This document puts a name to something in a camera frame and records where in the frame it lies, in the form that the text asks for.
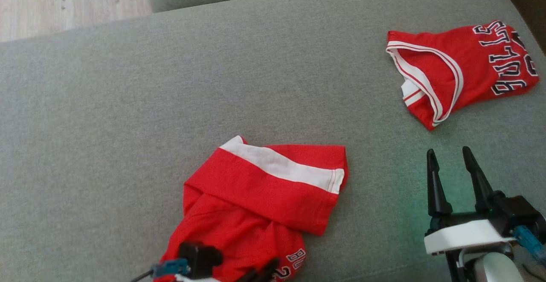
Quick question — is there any blue camera cable connector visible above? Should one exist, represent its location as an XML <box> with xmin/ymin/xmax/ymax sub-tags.
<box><xmin>513</xmin><ymin>225</ymin><xmax>546</xmax><ymax>265</ymax></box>
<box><xmin>150</xmin><ymin>259</ymin><xmax>191</xmax><ymax>279</ymax></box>

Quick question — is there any grey fabric sofa seat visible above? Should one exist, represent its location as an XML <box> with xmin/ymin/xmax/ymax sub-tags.
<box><xmin>0</xmin><ymin>0</ymin><xmax>546</xmax><ymax>282</ymax></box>

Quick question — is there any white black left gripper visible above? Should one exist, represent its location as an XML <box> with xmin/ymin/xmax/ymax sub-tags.
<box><xmin>171</xmin><ymin>258</ymin><xmax>281</xmax><ymax>282</ymax></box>

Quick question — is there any red shorts white waistband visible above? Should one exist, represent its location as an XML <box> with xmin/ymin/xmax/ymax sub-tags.
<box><xmin>154</xmin><ymin>135</ymin><xmax>350</xmax><ymax>282</ymax></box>

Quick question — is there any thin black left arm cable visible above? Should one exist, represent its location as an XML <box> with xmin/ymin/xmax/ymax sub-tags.
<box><xmin>130</xmin><ymin>269</ymin><xmax>155</xmax><ymax>282</ymax></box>

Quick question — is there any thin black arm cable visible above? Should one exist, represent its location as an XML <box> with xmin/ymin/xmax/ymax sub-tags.
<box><xmin>130</xmin><ymin>269</ymin><xmax>155</xmax><ymax>282</ymax></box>
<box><xmin>523</xmin><ymin>263</ymin><xmax>546</xmax><ymax>282</ymax></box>

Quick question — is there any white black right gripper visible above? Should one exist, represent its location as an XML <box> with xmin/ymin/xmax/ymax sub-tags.
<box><xmin>424</xmin><ymin>146</ymin><xmax>517</xmax><ymax>256</ymax></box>

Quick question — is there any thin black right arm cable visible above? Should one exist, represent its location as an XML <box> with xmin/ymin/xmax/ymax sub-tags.
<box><xmin>523</xmin><ymin>263</ymin><xmax>546</xmax><ymax>282</ymax></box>

